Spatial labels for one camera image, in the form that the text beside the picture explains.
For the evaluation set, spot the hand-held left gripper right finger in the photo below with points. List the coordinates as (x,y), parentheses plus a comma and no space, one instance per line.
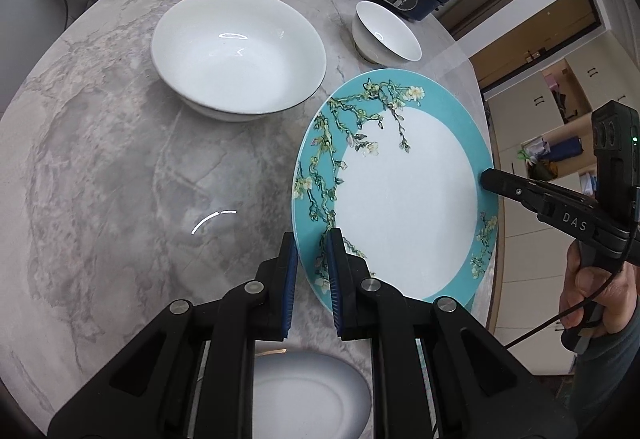
(334,289)

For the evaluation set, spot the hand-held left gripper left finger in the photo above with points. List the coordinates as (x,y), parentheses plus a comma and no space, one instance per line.
(291,289)

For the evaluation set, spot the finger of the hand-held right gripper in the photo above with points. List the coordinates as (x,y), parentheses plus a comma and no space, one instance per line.
(505,184)

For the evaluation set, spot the teal floral plate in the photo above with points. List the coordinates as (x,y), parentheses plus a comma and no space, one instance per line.
(410,199)

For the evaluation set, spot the large white bowl dark rim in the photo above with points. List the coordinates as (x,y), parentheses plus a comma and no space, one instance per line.
(235,49)

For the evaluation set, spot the person's right forearm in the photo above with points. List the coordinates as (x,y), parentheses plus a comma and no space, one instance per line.
(610,369)

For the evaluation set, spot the person's right hand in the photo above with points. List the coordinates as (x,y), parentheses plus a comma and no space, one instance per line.
(615,294)

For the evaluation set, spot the dark blue bag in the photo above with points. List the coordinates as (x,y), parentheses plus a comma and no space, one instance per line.
(565,151)

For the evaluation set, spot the white storage cabinet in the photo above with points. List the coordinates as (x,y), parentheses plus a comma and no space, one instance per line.
(530,259)

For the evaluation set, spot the white oval dish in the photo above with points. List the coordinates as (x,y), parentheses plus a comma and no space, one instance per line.
(310,394)

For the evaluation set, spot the brown wooden door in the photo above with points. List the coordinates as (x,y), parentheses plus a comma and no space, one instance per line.
(530,34)

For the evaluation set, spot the small white bowl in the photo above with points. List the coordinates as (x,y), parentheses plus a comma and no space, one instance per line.
(387,31)

